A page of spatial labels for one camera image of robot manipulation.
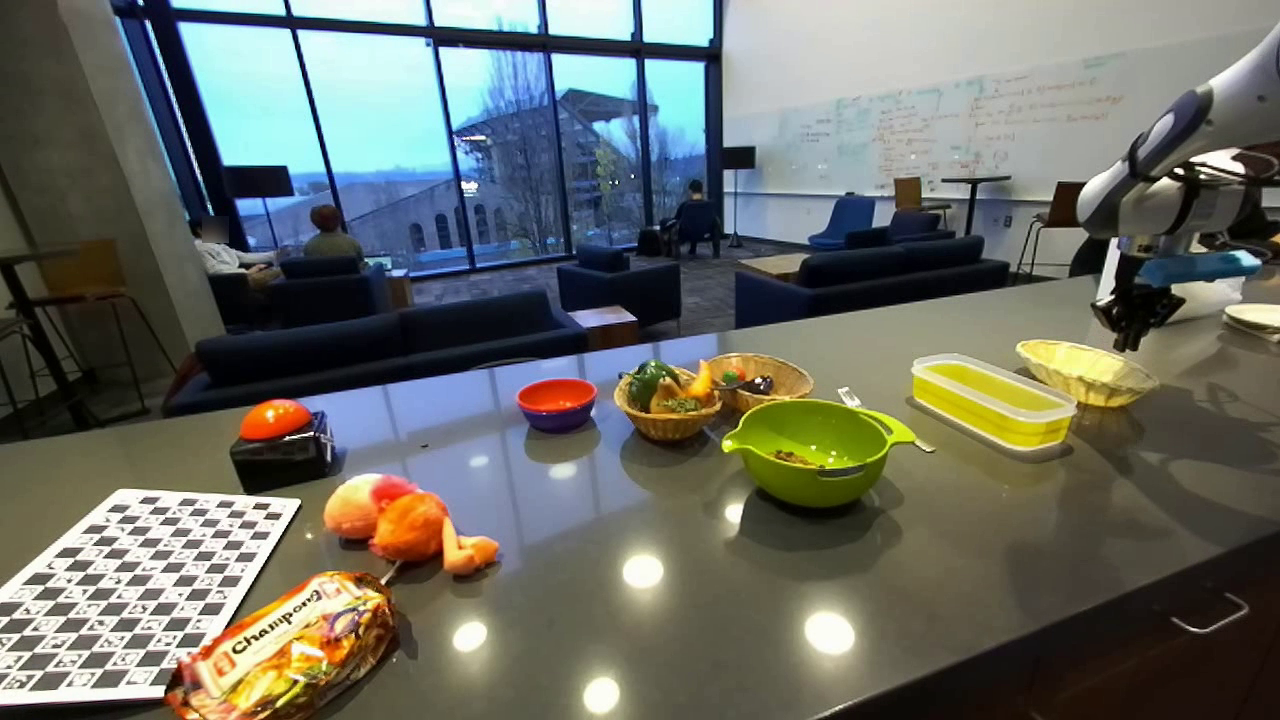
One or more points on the white spoon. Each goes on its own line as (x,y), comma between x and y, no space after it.
(850,394)

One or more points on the dark navy sofa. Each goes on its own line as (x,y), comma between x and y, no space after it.
(880,275)

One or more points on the black wall speaker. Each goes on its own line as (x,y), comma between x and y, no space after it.
(738,159)

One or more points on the yellow plastic rectangular container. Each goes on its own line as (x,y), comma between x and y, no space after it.
(995,402)

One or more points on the brown chair with metal legs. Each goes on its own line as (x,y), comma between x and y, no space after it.
(1061,204)

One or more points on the wooden low table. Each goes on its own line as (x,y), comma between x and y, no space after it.
(774,265)

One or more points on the peach plush fruit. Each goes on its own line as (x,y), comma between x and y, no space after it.
(352,507)

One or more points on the orange snack bag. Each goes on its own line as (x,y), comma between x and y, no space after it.
(286,652)

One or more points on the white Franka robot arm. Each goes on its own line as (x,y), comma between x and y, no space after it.
(1187,144)

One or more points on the pale woven basket bowl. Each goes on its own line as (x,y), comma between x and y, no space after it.
(1081,377)

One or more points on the small wooden chair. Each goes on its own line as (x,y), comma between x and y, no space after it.
(909,197)

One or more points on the black box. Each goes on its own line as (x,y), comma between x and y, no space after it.
(281,460)

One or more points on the wall whiteboard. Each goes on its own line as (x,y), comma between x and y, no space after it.
(961,126)

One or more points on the dark blue couch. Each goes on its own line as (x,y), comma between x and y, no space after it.
(904,230)

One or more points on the blue armchair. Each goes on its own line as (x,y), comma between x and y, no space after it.
(842,221)

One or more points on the round high table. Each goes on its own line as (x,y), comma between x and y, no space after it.
(975,183)

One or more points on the checkerboard calibration board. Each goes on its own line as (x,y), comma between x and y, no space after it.
(125,593)

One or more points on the long dark sofa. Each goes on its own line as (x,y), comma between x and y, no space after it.
(345,345)

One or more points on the small coffee table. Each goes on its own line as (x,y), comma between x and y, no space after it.
(607,320)

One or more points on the person by window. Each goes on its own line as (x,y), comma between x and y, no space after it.
(692,219)

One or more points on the orange toy fruit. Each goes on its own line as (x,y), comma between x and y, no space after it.
(275,417)

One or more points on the wooden bar stool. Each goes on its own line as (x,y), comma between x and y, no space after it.
(82,265)

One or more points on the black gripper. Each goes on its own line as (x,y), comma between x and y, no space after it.
(1140,297)

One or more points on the brown wicker basket with vegetables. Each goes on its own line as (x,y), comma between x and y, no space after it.
(664,420)

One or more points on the dark sofa with people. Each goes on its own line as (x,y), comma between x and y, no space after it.
(323,286)

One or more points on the yellow toy vegetable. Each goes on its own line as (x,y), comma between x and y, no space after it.
(703,385)

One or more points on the black high table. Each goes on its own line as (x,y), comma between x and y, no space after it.
(20,305)

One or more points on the dark armchair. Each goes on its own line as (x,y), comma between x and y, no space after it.
(626,286)

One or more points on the green toy vegetable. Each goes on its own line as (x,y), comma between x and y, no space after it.
(644,382)

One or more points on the person in white shirt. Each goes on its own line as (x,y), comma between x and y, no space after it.
(221,259)

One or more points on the black hanging sign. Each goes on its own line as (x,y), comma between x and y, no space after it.
(257,183)

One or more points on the small red bowl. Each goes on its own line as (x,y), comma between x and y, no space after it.
(559,402)

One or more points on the large glass window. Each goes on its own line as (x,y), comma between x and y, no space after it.
(403,123)

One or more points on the orange plush toy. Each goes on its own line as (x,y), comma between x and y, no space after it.
(409,524)

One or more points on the white plate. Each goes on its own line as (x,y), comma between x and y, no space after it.
(1257,318)

